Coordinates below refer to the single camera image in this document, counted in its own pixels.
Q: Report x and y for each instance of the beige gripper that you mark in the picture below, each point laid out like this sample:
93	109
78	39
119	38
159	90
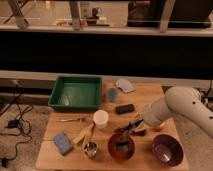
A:
141	126

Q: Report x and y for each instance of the blue-grey cup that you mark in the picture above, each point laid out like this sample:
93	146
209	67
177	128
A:
112	94

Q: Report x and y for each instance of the blue-grey cloth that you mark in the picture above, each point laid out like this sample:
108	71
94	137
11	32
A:
125	85

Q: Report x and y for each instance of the white cup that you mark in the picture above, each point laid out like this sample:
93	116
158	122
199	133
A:
101	118

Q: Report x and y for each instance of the blue sponge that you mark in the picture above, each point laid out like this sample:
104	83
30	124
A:
62	143

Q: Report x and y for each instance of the red bowl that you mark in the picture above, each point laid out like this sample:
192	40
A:
119	156

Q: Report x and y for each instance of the small metal cup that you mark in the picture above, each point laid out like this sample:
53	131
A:
90	149

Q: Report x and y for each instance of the yellow-red apple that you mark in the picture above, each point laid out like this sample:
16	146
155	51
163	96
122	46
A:
159	128

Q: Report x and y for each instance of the green plastic tray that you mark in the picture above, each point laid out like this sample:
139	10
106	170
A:
76	93

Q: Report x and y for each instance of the metal fork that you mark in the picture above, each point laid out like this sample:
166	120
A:
72	119

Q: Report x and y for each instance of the bunch of dark grapes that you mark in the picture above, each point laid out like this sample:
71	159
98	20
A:
129	130

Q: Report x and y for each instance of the black brush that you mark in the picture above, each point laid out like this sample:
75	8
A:
124	141

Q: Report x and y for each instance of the black rectangular block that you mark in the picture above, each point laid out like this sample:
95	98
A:
122	109

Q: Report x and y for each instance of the black power adapter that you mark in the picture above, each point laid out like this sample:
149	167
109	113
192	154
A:
12	124

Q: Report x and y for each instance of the purple bowl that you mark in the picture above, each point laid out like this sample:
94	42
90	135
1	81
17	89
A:
167	150

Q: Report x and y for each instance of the banana peel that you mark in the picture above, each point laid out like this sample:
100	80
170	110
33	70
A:
84	135

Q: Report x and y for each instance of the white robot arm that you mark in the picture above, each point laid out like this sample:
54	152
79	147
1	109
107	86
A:
184	101

